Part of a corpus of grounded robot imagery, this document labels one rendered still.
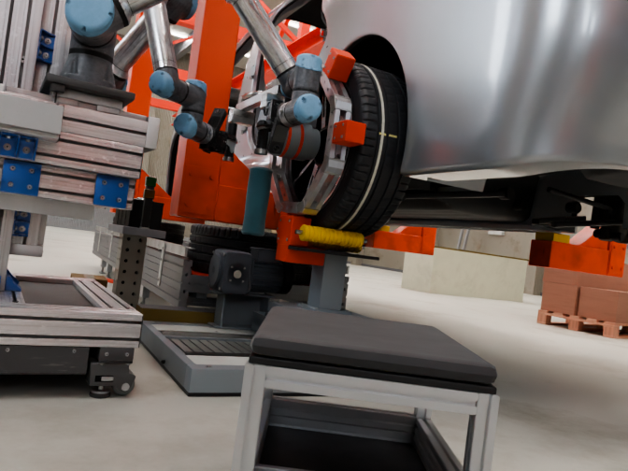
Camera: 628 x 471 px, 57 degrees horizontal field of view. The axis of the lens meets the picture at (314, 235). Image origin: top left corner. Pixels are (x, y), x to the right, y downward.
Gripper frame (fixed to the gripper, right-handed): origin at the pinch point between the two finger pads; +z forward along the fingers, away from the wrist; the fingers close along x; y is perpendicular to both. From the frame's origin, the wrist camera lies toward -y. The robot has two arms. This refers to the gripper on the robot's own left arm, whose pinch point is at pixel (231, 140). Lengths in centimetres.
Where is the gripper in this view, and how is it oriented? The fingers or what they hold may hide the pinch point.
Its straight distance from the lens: 229.0
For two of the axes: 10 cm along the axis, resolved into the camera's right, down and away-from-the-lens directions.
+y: -1.3, 9.9, -0.2
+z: 3.1, 0.6, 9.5
